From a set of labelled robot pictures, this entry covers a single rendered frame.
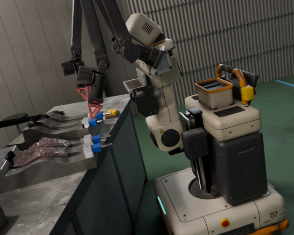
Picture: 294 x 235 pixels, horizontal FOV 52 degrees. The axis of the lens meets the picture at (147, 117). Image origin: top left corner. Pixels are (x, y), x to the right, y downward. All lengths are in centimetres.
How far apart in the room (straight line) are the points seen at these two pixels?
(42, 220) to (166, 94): 87
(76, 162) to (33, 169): 18
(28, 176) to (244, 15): 381
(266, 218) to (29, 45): 335
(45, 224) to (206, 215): 95
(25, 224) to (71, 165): 32
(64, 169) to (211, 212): 86
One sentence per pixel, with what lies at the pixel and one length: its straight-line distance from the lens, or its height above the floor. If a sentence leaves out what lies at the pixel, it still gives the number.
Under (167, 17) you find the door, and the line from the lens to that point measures 419.
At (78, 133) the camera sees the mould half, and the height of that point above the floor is 87.
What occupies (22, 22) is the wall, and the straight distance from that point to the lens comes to 416.
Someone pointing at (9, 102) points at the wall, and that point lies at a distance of 434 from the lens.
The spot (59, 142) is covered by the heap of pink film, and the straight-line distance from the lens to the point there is 151.
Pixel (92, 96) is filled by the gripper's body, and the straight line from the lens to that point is 138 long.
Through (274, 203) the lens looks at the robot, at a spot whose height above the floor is 26.
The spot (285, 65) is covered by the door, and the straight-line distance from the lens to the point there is 503.
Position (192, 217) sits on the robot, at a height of 28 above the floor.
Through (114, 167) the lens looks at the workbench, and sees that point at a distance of 187.
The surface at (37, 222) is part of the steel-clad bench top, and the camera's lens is 116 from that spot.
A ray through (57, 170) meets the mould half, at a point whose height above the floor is 84.
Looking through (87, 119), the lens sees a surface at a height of 92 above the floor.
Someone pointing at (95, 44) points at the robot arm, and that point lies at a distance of 134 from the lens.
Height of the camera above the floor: 140
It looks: 20 degrees down
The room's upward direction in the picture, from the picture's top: 13 degrees counter-clockwise
